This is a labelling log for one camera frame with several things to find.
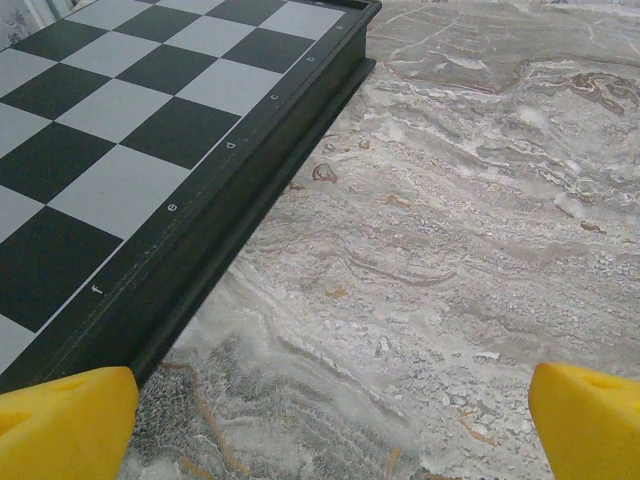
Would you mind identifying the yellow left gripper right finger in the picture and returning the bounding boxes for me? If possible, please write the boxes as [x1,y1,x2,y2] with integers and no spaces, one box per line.
[528,363,640,480]

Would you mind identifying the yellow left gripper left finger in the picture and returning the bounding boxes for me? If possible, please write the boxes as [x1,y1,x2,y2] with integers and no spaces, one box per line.
[0,366,140,480]

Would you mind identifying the black and white chessboard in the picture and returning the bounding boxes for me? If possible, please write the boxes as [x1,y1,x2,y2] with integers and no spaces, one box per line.
[0,0,384,396]

